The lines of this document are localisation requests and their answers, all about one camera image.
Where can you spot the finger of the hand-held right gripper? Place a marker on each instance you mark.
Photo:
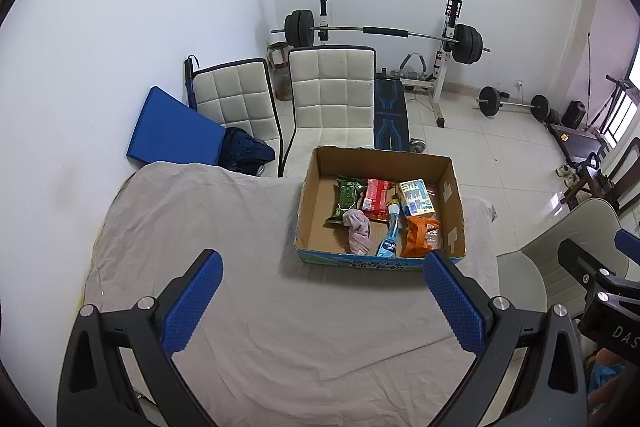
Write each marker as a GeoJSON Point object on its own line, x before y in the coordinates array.
{"type": "Point", "coordinates": [580, 259]}
{"type": "Point", "coordinates": [631, 241]}

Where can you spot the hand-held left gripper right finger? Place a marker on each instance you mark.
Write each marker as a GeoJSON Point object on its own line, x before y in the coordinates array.
{"type": "Point", "coordinates": [454, 302]}

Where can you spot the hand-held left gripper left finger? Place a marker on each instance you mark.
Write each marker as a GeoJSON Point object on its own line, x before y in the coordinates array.
{"type": "Point", "coordinates": [194, 302]}

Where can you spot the orange snack packet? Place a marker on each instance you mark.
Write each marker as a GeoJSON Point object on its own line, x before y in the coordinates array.
{"type": "Point", "coordinates": [417, 234]}

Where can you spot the white blue tissue pack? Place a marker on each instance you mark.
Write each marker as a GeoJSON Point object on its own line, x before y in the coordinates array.
{"type": "Point", "coordinates": [415, 197]}

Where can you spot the pinkish grey sock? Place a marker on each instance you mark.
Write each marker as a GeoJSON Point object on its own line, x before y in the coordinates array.
{"type": "Point", "coordinates": [357, 232]}

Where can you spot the red snack packet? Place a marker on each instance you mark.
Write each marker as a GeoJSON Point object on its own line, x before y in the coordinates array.
{"type": "Point", "coordinates": [376, 194]}

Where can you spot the cardboard box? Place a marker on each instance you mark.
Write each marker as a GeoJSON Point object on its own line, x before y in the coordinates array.
{"type": "Point", "coordinates": [315, 227]}

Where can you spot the green snack packet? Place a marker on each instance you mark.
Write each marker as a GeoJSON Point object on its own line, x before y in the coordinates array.
{"type": "Point", "coordinates": [346, 197]}

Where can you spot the grey plastic chair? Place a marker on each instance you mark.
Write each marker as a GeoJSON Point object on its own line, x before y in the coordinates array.
{"type": "Point", "coordinates": [545, 257]}

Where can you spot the light blue cloth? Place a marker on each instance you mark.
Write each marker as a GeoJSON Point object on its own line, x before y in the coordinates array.
{"type": "Point", "coordinates": [607, 379]}

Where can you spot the brown wooden chair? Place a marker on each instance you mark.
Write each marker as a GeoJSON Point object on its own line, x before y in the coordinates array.
{"type": "Point", "coordinates": [625, 172]}

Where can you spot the pair of light shoes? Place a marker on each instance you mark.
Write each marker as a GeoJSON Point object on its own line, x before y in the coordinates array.
{"type": "Point", "coordinates": [567, 174]}

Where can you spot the treadmill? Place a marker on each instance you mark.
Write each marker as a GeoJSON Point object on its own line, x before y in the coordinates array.
{"type": "Point", "coordinates": [577, 139]}

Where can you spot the black speaker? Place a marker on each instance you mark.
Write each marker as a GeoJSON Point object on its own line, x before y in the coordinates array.
{"type": "Point", "coordinates": [575, 114]}

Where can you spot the black weight plates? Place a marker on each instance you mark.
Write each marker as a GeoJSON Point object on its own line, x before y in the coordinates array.
{"type": "Point", "coordinates": [554, 117]}

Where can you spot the dark blue garment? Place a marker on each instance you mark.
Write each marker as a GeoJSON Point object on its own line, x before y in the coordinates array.
{"type": "Point", "coordinates": [247, 152]}

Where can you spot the metal bowl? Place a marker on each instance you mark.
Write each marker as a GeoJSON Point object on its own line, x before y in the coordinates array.
{"type": "Point", "coordinates": [418, 146]}

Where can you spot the blue foam mat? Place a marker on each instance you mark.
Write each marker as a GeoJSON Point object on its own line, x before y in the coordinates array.
{"type": "Point", "coordinates": [172, 129]}

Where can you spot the short barbell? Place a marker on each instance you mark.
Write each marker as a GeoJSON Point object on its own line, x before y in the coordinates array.
{"type": "Point", "coordinates": [490, 101]}

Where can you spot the black weight bench pad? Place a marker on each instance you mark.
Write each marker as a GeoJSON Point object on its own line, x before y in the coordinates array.
{"type": "Point", "coordinates": [390, 112]}

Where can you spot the white quilted chair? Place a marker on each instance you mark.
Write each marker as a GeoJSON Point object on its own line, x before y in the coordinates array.
{"type": "Point", "coordinates": [235, 99]}
{"type": "Point", "coordinates": [330, 92]}

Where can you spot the white barbell rack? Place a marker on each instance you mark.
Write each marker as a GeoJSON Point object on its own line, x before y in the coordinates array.
{"type": "Point", "coordinates": [442, 82]}

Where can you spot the long barbell with black plates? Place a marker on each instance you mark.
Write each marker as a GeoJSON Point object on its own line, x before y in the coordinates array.
{"type": "Point", "coordinates": [467, 44]}

